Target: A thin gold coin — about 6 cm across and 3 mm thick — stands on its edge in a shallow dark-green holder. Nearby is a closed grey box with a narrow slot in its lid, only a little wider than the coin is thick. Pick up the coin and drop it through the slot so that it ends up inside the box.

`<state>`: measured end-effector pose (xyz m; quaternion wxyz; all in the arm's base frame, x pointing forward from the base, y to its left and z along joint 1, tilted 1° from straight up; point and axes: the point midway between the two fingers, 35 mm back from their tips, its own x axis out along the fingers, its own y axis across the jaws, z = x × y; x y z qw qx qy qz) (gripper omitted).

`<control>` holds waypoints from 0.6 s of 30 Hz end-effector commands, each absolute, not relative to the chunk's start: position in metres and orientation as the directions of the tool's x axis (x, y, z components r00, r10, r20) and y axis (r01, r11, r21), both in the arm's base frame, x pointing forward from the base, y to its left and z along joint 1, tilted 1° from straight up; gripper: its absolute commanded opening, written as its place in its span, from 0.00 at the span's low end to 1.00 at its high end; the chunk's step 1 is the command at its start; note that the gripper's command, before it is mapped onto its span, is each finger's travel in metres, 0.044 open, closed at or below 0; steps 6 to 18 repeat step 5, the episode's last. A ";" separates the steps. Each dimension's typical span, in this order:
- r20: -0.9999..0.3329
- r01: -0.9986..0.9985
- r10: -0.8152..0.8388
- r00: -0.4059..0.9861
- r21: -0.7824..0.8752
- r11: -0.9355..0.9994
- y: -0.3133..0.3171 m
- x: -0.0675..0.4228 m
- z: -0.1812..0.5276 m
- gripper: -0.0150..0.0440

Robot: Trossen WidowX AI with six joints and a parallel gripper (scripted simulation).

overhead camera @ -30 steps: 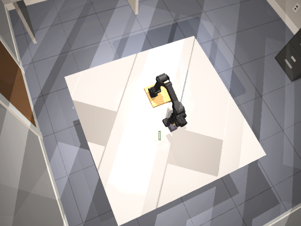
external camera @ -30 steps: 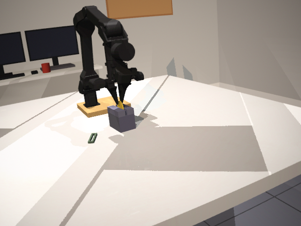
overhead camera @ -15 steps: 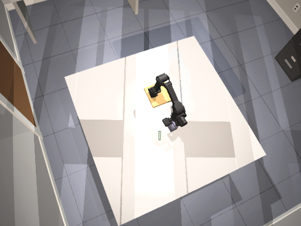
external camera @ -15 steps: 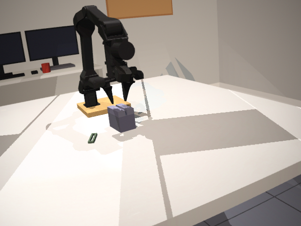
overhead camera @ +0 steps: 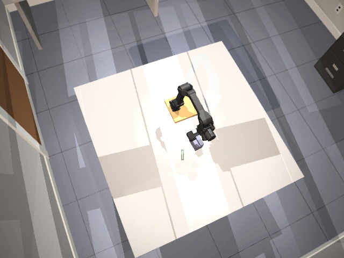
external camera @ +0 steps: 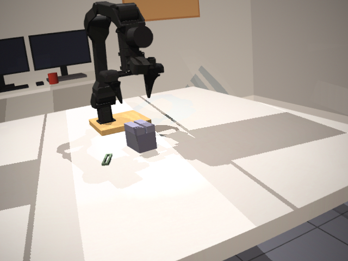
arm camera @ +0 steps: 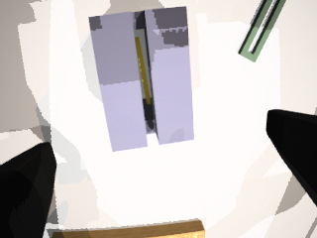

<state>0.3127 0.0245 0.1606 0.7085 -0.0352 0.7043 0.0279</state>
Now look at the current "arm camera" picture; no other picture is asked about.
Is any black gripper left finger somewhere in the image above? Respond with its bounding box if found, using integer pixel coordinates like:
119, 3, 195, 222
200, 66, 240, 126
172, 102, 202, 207
0, 143, 56, 238

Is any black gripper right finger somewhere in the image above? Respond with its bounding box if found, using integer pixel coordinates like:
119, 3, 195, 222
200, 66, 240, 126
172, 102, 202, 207
265, 108, 317, 206

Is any dark green rectangular holder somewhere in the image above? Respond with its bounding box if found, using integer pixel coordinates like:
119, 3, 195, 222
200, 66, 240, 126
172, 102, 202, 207
238, 0, 286, 63

